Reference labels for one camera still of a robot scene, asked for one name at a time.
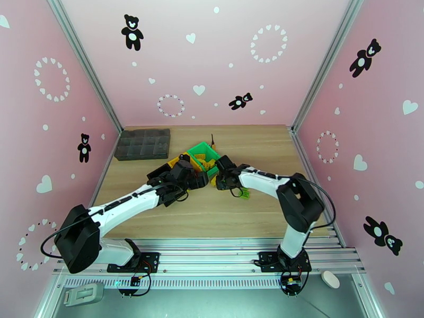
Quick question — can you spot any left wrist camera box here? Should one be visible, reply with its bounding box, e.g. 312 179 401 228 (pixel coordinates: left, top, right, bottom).
190 170 210 190

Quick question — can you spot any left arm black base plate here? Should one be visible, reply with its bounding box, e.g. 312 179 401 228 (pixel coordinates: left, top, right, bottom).
107 251 161 273

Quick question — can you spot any aluminium frame post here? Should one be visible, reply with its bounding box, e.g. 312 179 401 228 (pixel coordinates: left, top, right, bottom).
290 0 367 133
45 0 124 133

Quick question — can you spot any perforated metal strip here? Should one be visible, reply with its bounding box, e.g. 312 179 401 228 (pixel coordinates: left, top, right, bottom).
64 277 282 290

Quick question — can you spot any white oval object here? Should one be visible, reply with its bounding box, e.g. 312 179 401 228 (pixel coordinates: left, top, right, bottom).
321 270 341 289

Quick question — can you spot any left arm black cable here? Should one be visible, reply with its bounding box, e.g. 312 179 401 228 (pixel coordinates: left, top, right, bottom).
40 211 97 260

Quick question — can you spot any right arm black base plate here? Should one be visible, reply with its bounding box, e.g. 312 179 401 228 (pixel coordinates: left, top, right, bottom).
258 251 313 273

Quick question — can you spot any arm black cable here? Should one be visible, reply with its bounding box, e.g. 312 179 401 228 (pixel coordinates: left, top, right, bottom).
40 211 97 260
296 176 336 235

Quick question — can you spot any aluminium base platform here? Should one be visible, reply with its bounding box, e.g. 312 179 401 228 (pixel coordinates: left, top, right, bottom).
52 238 367 281

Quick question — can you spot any green plastic bin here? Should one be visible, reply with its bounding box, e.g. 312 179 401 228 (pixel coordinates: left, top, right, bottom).
186 142 222 177

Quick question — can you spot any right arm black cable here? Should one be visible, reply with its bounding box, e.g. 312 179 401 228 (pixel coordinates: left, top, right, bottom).
296 176 336 235

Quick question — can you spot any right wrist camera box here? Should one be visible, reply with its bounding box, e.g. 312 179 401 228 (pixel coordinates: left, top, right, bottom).
215 155 237 176

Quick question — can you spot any yellow plastic bin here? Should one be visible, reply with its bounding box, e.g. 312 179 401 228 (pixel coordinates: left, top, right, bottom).
167 156 209 182

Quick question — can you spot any dark compartment organizer box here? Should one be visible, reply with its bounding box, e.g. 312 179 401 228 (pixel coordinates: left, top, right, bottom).
113 129 172 161

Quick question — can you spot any grey plastic device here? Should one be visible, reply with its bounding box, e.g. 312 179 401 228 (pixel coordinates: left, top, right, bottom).
63 282 104 308

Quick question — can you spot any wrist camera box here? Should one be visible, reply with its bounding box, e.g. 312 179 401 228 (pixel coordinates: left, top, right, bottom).
190 170 210 190
215 155 237 176

